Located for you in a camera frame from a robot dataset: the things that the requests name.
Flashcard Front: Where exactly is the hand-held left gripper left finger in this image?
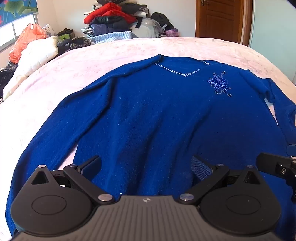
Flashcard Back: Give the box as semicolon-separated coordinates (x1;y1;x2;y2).
31;156;115;205

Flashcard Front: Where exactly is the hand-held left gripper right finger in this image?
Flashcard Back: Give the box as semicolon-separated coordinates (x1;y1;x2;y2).
180;155;264;205

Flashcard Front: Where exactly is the blue knitted sweater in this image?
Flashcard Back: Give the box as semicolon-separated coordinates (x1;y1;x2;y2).
5;54;296;239

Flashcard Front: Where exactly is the pink blanket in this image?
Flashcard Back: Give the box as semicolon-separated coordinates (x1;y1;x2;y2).
0;37;296;232

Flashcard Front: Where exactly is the white pillow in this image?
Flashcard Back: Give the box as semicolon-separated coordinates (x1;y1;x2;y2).
3;35;59;100

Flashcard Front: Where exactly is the dark patterned cloth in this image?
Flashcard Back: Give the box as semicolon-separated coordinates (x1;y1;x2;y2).
0;61;19;105

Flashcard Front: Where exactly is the frosted glass wardrobe door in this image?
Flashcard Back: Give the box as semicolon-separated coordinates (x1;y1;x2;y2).
248;0;296;70

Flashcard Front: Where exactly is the leopard print cloth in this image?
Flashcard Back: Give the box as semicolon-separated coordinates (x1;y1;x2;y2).
69;36;92;49

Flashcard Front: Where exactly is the light blue knitted blanket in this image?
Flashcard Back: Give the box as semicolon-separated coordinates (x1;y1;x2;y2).
89;32;139;45

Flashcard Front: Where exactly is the navy padded garment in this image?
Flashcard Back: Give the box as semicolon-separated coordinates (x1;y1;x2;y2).
90;23;130;36

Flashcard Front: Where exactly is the floral pillow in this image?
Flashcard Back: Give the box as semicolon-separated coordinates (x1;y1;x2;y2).
42;23;57;39

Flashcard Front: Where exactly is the orange plastic bag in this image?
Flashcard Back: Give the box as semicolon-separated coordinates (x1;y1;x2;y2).
9;23;48;64

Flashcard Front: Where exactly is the black jacket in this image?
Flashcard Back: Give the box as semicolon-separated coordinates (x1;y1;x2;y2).
95;16;130;30

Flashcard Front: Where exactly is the brown wooden door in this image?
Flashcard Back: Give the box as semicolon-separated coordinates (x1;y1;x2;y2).
195;0;253;47

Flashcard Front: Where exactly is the grey plastic bag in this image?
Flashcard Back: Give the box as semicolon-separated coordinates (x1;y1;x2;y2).
129;17;162;39

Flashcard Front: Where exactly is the black backpack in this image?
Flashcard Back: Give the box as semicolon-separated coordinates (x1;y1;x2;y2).
151;12;175;32

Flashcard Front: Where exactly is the red garment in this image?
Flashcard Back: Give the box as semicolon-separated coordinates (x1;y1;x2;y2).
84;2;133;25

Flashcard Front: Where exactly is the window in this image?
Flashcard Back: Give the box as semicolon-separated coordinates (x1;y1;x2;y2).
0;14;37;54

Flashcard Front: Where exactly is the lotus print window blind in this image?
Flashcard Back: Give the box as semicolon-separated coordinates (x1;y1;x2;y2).
0;0;38;29

